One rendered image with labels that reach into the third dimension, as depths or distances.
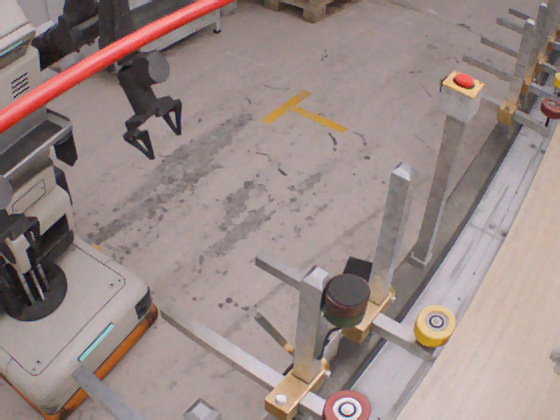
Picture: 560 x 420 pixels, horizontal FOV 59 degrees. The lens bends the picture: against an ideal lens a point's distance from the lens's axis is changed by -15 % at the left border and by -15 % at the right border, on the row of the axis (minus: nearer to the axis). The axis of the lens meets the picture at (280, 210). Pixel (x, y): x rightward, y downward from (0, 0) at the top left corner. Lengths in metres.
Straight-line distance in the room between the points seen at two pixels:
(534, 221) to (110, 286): 1.34
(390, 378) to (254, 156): 1.71
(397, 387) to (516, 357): 0.35
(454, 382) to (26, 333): 1.38
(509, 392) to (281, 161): 1.99
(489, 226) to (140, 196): 1.59
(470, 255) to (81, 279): 1.27
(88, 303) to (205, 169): 1.09
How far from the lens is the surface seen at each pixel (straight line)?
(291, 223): 2.46
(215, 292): 2.22
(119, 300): 1.89
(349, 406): 0.94
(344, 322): 0.78
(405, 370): 1.33
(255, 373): 1.02
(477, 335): 1.08
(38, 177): 1.45
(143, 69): 1.14
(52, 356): 1.82
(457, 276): 1.54
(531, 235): 1.31
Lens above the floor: 1.75
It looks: 44 degrees down
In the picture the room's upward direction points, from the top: 2 degrees clockwise
